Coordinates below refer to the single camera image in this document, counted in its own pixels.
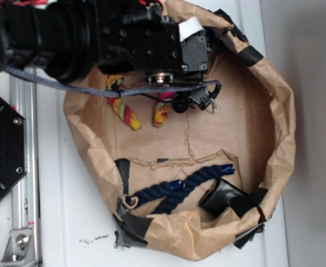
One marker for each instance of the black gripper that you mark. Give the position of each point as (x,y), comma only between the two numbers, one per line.
(136,37)

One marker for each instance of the blue sponge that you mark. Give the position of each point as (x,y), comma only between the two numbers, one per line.
(209,34)

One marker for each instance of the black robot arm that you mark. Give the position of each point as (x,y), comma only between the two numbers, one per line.
(68,38)

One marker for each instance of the brown paper bag bin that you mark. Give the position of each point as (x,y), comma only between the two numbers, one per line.
(153,179)

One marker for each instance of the black wrapped block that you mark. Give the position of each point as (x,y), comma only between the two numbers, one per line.
(218,199)

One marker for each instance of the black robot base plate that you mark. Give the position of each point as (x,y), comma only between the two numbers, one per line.
(12,148)

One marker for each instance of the aluminium extrusion rail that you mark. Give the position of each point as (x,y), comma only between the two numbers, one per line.
(25,194)

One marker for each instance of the metal corner bracket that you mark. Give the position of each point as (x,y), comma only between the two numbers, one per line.
(20,248)

